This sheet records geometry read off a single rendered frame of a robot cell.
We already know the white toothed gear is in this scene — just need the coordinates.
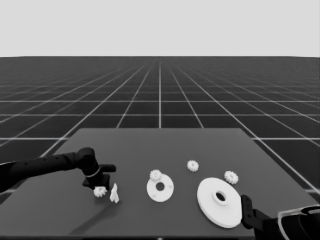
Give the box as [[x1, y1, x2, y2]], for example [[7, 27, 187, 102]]
[[93, 185, 108, 198], [149, 168, 163, 182], [223, 170, 240, 185], [186, 159, 200, 173]]

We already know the large thick white disc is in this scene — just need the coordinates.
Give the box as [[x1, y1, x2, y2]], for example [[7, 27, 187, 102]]
[[196, 176, 244, 229]]

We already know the small white T-shaped piece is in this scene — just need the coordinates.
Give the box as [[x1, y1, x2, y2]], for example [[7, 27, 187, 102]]
[[109, 182, 120, 204]]

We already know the white round pinned carrier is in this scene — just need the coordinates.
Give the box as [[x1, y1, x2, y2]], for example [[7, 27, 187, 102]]
[[146, 173, 175, 203]]

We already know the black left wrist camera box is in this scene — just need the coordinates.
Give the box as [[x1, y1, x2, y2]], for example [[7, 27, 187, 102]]
[[99, 163, 117, 174]]

